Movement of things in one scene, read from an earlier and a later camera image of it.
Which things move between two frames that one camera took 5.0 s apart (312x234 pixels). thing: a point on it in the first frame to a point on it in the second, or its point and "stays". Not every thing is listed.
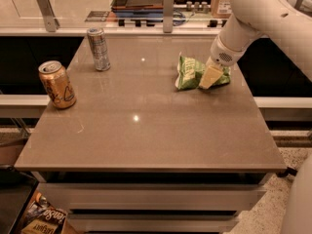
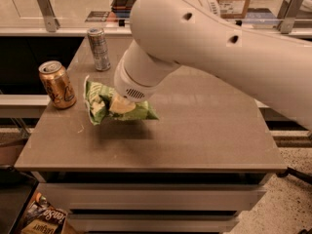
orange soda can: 57,84 stays
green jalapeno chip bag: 190,72 to 98,99
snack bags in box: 44,218 stays
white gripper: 221,55 to 127,88
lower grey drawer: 154,222 stays
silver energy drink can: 99,49 stays
